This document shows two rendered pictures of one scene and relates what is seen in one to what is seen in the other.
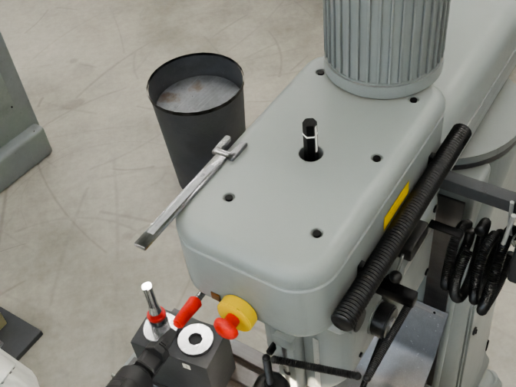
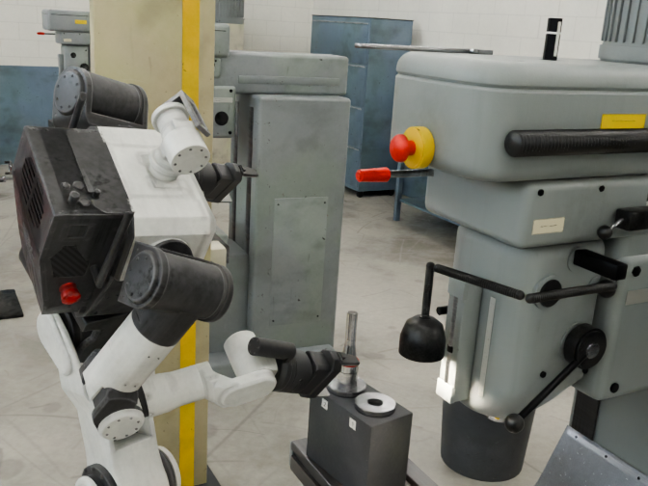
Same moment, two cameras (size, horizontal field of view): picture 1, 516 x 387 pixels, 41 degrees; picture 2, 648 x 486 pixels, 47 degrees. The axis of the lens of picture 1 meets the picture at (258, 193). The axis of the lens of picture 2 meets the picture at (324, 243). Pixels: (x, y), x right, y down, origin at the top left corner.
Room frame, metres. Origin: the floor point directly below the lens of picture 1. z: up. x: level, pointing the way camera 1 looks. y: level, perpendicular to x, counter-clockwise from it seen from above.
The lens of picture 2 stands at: (-0.44, -0.25, 1.92)
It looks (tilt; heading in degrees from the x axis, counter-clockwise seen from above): 16 degrees down; 23
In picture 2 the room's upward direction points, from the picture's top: 4 degrees clockwise
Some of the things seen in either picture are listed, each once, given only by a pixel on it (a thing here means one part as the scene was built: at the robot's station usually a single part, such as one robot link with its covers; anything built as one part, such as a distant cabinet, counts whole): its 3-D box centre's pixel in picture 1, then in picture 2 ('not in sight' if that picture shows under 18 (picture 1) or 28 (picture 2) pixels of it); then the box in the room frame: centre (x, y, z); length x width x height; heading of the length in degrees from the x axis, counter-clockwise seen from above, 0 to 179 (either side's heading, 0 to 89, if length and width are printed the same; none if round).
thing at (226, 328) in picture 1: (228, 325); (403, 148); (0.57, 0.07, 1.76); 0.04 x 0.03 x 0.04; 52
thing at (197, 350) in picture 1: (184, 353); (357, 432); (0.98, 0.25, 1.04); 0.22 x 0.12 x 0.20; 61
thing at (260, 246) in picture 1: (317, 183); (549, 112); (0.78, -0.10, 1.81); 0.47 x 0.26 x 0.16; 142
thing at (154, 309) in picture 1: (151, 299); (350, 336); (1.01, 0.29, 1.25); 0.03 x 0.03 x 0.11
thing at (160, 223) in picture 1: (191, 190); (424, 48); (0.72, 0.10, 1.89); 0.24 x 0.04 x 0.01; 142
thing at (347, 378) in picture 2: (158, 321); (347, 373); (1.01, 0.29, 1.16); 0.05 x 0.05 x 0.05
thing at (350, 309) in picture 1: (406, 215); (632, 140); (0.70, -0.22, 1.79); 0.45 x 0.04 x 0.04; 142
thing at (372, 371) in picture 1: (388, 340); (572, 291); (0.61, -0.19, 1.58); 0.17 x 0.01 x 0.01; 142
